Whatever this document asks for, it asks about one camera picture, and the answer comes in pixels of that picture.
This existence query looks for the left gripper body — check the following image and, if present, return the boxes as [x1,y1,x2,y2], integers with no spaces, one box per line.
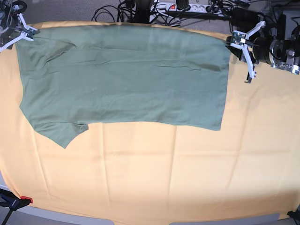
[253,37,272,65]

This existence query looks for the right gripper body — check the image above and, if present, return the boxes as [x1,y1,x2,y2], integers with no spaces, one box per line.
[0,14,23,49]

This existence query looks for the green T-shirt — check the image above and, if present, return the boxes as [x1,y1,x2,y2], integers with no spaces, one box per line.
[16,25,230,148]

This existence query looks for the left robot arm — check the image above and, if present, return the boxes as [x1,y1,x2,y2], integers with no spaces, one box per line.
[253,25,300,75]

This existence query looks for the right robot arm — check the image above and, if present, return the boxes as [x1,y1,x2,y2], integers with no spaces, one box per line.
[0,0,27,47]

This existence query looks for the black power adapter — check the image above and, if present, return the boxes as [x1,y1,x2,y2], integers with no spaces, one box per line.
[231,7,261,27]

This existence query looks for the white power strip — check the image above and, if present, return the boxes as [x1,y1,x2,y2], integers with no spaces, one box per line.
[151,1,233,18]

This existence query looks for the black red clamp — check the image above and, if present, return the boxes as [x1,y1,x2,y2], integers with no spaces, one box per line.
[0,189,33,225]

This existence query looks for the black corner clamp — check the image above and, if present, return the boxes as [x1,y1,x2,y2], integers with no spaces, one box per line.
[287,207,300,225]

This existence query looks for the black cable bundle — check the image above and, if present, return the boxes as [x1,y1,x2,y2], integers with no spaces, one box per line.
[92,0,183,26]

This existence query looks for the black centre post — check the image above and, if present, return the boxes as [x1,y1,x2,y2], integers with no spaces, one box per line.
[126,0,153,24]

